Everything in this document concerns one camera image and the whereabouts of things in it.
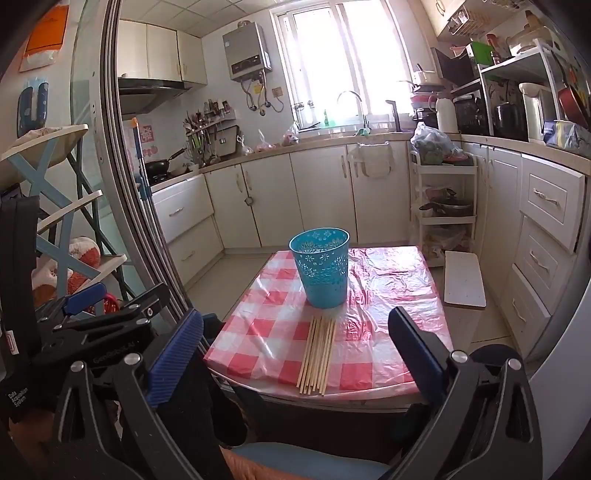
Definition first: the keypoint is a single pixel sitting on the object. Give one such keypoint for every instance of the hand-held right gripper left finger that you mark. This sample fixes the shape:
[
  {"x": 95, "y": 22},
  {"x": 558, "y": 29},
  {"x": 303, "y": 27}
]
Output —
[{"x": 178, "y": 360}]

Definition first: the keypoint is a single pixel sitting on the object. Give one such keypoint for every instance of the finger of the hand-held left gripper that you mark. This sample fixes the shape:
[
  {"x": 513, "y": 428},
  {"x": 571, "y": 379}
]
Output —
[
  {"x": 134, "y": 309},
  {"x": 85, "y": 297}
]

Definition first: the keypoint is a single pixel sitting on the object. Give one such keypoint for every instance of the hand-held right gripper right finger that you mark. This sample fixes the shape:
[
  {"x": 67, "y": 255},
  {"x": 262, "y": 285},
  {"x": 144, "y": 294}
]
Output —
[{"x": 415, "y": 355}]

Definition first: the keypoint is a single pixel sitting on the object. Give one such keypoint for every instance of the row of wooden chopsticks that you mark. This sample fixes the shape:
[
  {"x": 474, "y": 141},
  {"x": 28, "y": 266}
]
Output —
[{"x": 318, "y": 355}]

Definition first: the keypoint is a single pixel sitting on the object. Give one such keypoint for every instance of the teal patterned bowl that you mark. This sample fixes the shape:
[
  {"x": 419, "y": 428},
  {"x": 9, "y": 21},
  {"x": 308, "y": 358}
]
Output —
[{"x": 318, "y": 272}]

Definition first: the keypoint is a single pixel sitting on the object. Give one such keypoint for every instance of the white orange plush toy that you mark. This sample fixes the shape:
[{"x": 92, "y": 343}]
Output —
[{"x": 85, "y": 254}]

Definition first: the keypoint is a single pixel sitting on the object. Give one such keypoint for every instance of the red white checkered tablecloth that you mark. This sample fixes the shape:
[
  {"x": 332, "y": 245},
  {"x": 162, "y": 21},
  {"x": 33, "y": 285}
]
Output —
[{"x": 258, "y": 332}]

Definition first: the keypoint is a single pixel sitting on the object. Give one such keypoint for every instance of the white blue shelf stand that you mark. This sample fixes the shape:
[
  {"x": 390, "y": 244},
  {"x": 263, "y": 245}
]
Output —
[{"x": 51, "y": 217}]

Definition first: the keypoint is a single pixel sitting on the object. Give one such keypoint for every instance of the white rectangular board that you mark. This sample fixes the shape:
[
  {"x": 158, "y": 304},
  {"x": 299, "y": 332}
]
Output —
[{"x": 464, "y": 279}]

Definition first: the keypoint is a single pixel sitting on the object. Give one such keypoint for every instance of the white tiered trolley rack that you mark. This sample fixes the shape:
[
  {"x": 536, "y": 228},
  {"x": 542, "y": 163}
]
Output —
[{"x": 445, "y": 219}]

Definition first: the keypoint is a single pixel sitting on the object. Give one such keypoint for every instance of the dark pot with lid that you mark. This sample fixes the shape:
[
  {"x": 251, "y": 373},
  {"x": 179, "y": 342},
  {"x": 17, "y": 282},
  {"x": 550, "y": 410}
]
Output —
[{"x": 445, "y": 206}]

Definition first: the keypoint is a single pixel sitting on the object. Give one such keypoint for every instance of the blue-grey chair seat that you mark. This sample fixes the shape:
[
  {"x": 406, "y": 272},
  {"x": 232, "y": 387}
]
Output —
[{"x": 300, "y": 457}]

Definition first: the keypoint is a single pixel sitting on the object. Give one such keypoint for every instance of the cream kitchen base cabinets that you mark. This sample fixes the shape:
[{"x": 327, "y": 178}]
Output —
[{"x": 314, "y": 194}]

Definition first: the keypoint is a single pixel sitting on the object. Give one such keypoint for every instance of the clear plastic bag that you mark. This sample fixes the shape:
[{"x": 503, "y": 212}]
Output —
[
  {"x": 291, "y": 137},
  {"x": 265, "y": 144},
  {"x": 244, "y": 146}
]

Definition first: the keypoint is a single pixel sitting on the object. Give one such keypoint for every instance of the white hanging tote bag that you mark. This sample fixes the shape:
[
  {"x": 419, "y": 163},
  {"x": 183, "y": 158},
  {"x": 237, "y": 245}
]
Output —
[{"x": 369, "y": 159}]

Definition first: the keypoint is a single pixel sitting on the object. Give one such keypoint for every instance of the plastic bag of greens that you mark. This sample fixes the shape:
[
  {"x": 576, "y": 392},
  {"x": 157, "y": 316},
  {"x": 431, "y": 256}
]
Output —
[{"x": 431, "y": 145}]

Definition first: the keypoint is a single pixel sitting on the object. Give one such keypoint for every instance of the black range hood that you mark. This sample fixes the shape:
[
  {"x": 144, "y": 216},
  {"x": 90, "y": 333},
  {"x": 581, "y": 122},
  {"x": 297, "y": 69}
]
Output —
[{"x": 147, "y": 90}]

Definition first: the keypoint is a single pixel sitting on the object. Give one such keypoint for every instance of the green dish cloth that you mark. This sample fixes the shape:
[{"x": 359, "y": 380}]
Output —
[{"x": 363, "y": 131}]

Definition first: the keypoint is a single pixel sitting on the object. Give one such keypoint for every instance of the beige kitchen countertop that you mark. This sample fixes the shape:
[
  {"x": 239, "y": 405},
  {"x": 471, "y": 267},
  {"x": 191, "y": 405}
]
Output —
[{"x": 508, "y": 141}]

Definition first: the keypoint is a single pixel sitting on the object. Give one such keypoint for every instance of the black angular tap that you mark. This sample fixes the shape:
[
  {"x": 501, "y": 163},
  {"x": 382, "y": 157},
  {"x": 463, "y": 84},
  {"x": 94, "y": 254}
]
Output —
[{"x": 395, "y": 115}]

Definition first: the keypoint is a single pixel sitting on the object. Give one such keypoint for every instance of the white thermos jug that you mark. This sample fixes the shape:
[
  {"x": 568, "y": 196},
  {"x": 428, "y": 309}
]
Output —
[{"x": 446, "y": 115}]

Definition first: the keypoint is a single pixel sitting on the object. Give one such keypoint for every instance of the black toaster oven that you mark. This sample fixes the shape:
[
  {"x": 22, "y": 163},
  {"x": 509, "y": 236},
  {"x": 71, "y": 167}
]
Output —
[{"x": 471, "y": 115}]

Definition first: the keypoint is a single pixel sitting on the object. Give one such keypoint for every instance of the black rice cooker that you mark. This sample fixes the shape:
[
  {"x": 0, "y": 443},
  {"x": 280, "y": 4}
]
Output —
[{"x": 510, "y": 122}]

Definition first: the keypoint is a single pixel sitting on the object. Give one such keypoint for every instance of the green dish soap bottle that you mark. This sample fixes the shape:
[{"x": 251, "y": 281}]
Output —
[{"x": 327, "y": 118}]

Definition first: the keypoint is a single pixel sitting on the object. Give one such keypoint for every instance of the cream cabinets beside range hood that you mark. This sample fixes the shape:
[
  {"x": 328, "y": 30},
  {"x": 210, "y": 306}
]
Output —
[{"x": 161, "y": 55}]

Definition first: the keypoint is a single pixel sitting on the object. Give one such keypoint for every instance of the stack of pots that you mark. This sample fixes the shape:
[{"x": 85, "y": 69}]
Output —
[{"x": 422, "y": 99}]

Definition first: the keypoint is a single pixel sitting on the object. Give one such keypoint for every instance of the curved chrome sink faucet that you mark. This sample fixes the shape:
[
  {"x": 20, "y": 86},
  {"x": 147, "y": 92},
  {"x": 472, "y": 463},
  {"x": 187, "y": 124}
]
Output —
[{"x": 358, "y": 99}]

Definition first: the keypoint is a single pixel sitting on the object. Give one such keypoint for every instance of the blue yellow packet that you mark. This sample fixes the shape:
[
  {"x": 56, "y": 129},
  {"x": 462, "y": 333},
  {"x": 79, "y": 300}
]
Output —
[{"x": 565, "y": 136}]

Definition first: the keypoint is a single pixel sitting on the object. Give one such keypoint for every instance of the orange white hanging bag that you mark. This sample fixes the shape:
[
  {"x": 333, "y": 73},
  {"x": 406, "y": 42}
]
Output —
[{"x": 44, "y": 32}]

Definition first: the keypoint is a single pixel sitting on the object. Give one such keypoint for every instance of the beige electric water boiler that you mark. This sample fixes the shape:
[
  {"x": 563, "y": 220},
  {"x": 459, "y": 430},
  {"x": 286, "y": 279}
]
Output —
[{"x": 535, "y": 113}]

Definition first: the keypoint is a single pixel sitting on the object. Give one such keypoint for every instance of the white cooking pot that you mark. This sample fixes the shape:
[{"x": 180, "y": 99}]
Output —
[{"x": 427, "y": 77}]

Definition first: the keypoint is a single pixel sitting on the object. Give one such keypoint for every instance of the black microwave oven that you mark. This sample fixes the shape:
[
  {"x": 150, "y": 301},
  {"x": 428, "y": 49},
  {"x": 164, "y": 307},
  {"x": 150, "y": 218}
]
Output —
[{"x": 455, "y": 67}]

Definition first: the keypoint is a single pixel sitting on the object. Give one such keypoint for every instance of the red frying pan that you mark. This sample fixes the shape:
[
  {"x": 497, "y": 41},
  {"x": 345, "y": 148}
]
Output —
[{"x": 572, "y": 104}]

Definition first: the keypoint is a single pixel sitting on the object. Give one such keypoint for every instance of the white framed kitchen window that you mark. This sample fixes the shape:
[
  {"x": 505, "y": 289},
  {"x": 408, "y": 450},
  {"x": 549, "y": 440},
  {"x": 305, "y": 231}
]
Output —
[{"x": 351, "y": 60}]

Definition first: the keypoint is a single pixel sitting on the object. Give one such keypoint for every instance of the green cutting board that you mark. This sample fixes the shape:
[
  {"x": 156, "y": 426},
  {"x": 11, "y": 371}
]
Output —
[{"x": 480, "y": 54}]

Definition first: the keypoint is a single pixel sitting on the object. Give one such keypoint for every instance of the white countertop shelf rack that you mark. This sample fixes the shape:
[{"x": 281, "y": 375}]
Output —
[{"x": 517, "y": 64}]

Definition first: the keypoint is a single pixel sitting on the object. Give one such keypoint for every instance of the grey sliding door frame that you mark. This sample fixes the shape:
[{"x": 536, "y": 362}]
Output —
[{"x": 134, "y": 221}]

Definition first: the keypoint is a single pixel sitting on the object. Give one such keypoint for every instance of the red paper wall decoration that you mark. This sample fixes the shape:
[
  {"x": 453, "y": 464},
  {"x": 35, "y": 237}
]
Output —
[{"x": 147, "y": 134}]

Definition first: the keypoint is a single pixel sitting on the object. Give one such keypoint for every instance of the wall utensil rack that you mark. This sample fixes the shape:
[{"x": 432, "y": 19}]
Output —
[{"x": 203, "y": 134}]

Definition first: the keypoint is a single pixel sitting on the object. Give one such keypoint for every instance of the grey wall water heater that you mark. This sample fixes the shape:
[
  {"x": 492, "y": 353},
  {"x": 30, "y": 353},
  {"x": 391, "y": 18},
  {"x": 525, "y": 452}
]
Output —
[{"x": 244, "y": 50}]

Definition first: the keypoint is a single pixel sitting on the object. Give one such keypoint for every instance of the cream upper wall cabinets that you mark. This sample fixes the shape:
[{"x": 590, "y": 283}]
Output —
[{"x": 445, "y": 14}]

